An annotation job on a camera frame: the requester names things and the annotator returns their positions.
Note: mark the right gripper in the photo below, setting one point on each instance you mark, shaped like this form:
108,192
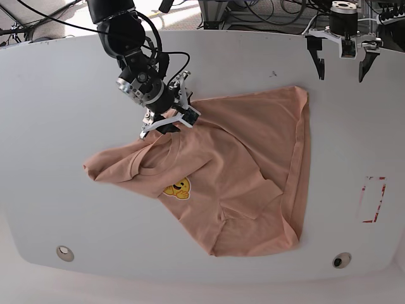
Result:
164,104

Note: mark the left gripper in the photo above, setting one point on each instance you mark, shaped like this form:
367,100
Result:
370,43

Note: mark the peach T-shirt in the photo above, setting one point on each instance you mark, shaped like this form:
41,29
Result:
237,181

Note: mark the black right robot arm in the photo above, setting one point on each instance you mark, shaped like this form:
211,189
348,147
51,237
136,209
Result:
132,38

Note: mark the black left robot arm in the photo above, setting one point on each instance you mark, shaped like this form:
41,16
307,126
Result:
343,30

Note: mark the white power strip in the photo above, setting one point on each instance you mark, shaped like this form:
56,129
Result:
391,14

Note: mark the red tape rectangle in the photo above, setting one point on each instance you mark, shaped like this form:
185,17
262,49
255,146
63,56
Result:
371,199

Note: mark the left table grommet hole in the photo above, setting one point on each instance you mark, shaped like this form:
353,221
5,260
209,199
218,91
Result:
65,254

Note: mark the table grommet hole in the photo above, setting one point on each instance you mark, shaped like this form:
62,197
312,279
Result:
342,260
65,254

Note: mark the right table grommet hole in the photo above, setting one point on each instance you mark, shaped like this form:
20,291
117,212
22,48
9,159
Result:
342,260

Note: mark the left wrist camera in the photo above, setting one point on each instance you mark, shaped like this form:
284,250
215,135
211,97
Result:
348,49

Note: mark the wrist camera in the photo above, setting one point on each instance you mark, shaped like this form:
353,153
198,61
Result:
348,49
190,117

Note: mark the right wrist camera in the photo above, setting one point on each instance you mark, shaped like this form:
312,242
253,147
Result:
190,117

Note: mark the aluminium frame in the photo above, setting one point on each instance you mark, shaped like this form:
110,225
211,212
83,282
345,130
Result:
213,14

